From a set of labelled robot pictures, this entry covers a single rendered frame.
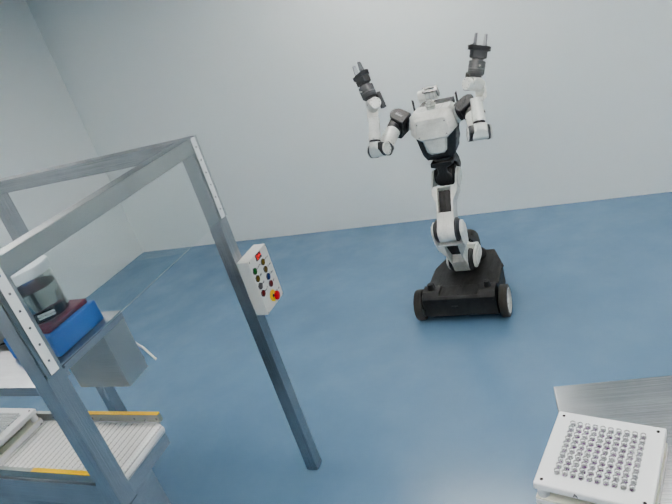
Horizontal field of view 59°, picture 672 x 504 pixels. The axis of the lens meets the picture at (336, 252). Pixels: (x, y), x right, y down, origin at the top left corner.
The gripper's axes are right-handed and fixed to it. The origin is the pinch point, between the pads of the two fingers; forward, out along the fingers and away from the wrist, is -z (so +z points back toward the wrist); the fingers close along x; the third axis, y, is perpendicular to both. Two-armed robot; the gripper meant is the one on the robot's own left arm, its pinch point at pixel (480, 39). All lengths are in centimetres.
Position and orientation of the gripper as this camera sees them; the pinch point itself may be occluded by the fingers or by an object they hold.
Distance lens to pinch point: 341.0
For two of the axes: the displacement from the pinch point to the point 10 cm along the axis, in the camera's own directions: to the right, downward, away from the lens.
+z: -0.9, 9.7, 2.4
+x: -9.9, -0.5, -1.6
